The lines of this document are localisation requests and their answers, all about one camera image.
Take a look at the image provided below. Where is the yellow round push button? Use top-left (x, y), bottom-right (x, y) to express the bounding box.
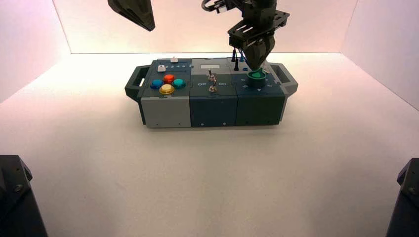
top-left (159, 84), bottom-right (176, 96)

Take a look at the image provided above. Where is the dark blue grey control box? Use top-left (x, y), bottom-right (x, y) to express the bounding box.
top-left (125, 57), bottom-right (299, 129)

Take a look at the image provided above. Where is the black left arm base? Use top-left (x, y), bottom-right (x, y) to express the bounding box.
top-left (0, 155), bottom-right (49, 237)

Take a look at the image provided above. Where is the green rotary knob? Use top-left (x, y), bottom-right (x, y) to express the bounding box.
top-left (247, 69), bottom-right (268, 88)

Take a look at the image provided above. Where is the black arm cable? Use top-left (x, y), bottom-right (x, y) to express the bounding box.
top-left (201, 0), bottom-right (244, 13)

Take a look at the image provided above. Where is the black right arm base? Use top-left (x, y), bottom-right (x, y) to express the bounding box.
top-left (385, 158), bottom-right (419, 237)

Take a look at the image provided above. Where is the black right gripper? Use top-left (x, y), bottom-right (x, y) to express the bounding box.
top-left (227, 7), bottom-right (291, 71)

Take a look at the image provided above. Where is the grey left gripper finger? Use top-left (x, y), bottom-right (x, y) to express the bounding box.
top-left (107, 0), bottom-right (152, 32)
top-left (130, 0), bottom-right (157, 32)

